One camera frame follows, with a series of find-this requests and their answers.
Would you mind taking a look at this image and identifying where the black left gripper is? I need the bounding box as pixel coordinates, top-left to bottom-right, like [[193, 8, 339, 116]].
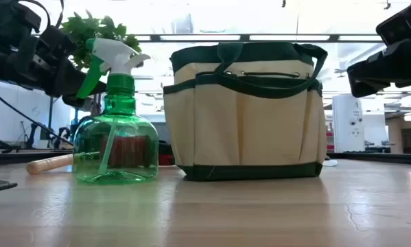
[[5, 25, 107, 111]]

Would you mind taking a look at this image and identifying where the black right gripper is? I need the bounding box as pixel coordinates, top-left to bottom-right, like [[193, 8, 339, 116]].
[[347, 36, 411, 99]]

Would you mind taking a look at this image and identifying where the green plastic spray bottle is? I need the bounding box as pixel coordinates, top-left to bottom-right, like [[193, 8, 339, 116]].
[[73, 37, 160, 185]]

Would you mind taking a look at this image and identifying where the wooden handled metal trowel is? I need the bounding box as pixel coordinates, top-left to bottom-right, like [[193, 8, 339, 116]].
[[25, 152, 100, 176]]

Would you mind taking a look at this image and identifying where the beige and green gardening bag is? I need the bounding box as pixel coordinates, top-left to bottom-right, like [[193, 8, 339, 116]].
[[163, 41, 329, 182]]

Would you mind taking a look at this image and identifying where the white cabinet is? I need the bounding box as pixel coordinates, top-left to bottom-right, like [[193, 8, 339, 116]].
[[331, 93, 366, 154]]

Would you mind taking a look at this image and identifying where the green plant in black pot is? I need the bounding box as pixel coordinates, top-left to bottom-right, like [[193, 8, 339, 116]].
[[60, 10, 143, 71]]

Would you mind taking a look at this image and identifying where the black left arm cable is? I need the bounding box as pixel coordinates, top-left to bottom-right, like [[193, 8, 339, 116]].
[[0, 87, 74, 148]]

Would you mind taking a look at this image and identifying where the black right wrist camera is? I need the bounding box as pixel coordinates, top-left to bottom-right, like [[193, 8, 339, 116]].
[[375, 0, 411, 47]]

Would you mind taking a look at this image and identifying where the black metal table frame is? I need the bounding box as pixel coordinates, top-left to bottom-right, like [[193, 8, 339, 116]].
[[0, 148, 411, 167]]

